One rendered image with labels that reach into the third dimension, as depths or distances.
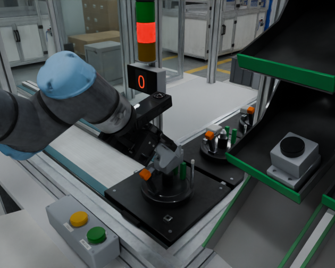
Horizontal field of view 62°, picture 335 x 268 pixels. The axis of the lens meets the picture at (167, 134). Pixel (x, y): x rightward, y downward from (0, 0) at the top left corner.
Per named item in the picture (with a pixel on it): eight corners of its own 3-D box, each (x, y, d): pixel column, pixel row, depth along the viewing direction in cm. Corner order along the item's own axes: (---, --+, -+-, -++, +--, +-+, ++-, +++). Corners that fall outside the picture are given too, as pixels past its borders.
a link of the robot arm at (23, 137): (-40, 117, 41) (14, 72, 39) (19, 130, 52) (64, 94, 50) (-22, 161, 39) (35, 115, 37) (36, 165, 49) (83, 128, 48)
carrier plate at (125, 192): (170, 248, 60) (170, 241, 59) (104, 197, 75) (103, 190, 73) (230, 193, 76) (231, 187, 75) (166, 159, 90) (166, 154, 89)
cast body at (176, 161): (166, 174, 67) (165, 151, 64) (153, 167, 70) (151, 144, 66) (189, 158, 72) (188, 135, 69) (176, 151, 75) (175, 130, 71)
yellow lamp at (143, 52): (147, 63, 76) (145, 44, 74) (134, 59, 79) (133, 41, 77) (159, 59, 79) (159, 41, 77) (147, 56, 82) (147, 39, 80)
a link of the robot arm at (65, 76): (27, 71, 43) (68, 36, 42) (77, 106, 52) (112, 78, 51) (33, 103, 38) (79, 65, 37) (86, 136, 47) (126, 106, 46)
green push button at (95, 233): (94, 250, 60) (93, 243, 59) (84, 239, 62) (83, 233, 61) (109, 239, 62) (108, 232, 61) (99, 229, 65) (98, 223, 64)
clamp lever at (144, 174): (153, 194, 68) (143, 177, 63) (148, 191, 69) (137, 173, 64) (162, 184, 70) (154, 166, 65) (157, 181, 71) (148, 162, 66)
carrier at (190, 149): (233, 191, 77) (239, 152, 70) (168, 158, 91) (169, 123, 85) (271, 156, 92) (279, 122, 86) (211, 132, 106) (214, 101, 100)
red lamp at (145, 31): (145, 43, 73) (145, 24, 71) (133, 41, 76) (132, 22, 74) (159, 41, 77) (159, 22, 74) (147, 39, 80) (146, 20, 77)
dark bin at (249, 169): (299, 205, 38) (298, 174, 33) (227, 162, 47) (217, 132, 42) (400, 85, 46) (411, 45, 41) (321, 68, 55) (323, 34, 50)
